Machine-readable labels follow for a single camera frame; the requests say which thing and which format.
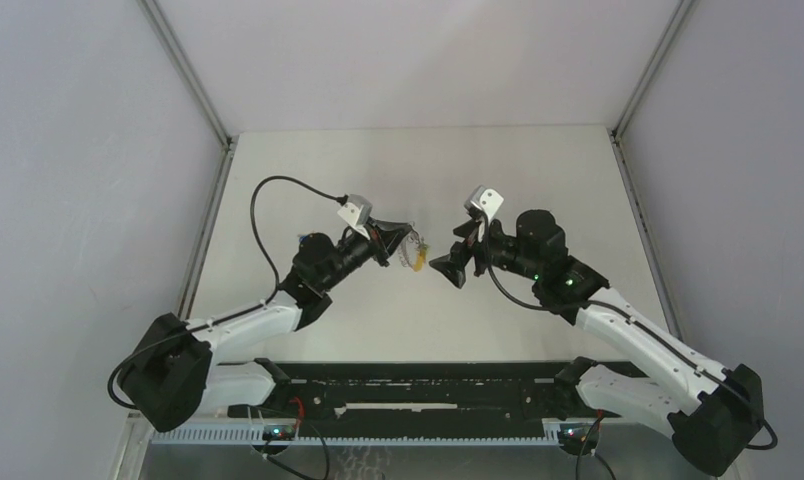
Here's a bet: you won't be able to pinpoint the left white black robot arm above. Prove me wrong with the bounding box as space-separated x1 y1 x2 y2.
108 219 413 432

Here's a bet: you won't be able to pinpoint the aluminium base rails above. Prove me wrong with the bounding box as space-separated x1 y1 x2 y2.
113 377 731 439

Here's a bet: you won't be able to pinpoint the yellow capped key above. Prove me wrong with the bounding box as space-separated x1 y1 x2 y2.
412 243 429 272

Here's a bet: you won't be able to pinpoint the right green circuit board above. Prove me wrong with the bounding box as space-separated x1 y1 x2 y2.
558 425 598 444

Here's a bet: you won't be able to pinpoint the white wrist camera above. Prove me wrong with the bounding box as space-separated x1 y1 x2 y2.
337 194 373 239
464 185 504 222

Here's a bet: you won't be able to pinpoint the right black camera cable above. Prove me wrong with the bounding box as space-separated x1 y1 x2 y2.
481 211 779 452

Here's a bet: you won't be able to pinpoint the right aluminium frame post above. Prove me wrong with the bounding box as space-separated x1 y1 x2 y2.
610 0 699 144

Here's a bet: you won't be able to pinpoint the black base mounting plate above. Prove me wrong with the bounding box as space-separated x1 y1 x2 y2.
228 361 597 438

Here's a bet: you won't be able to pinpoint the aluminium frame post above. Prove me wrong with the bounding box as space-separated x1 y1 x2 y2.
610 0 699 144
136 0 234 150

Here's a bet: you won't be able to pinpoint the green circuit board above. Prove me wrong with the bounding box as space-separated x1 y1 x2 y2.
558 425 598 444
262 425 298 442

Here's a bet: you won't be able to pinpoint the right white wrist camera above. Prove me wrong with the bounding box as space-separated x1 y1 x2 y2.
464 185 504 222

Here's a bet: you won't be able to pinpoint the left aluminium frame post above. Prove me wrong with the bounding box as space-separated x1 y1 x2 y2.
136 0 234 150

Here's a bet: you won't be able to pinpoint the left black camera cable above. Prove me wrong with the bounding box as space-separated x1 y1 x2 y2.
107 175 350 411

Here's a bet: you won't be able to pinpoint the white slotted cable duct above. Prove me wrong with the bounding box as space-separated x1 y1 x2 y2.
150 425 562 446

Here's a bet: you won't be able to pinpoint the black camera cable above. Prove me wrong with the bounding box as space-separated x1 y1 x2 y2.
107 175 350 411
481 211 779 452

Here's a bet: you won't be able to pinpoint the silver keyring with chain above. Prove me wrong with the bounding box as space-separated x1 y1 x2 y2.
398 230 429 272

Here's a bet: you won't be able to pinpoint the left green circuit board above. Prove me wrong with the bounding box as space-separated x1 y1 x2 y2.
262 425 298 442

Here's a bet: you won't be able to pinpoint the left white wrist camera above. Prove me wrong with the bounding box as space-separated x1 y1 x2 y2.
337 194 373 239

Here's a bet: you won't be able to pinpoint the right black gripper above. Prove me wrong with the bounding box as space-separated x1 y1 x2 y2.
429 215 541 289

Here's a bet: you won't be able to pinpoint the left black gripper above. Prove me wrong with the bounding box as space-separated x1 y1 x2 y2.
319 217 410 292

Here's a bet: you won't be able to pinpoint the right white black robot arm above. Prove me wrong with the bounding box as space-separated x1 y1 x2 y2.
429 210 778 477

